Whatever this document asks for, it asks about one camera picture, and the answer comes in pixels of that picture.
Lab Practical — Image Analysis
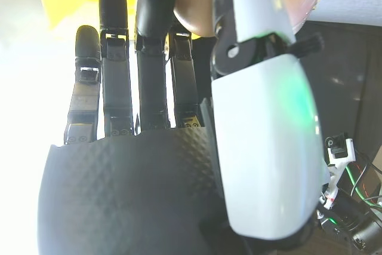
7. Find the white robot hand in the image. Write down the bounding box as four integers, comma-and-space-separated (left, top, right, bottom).
37, 0, 329, 255

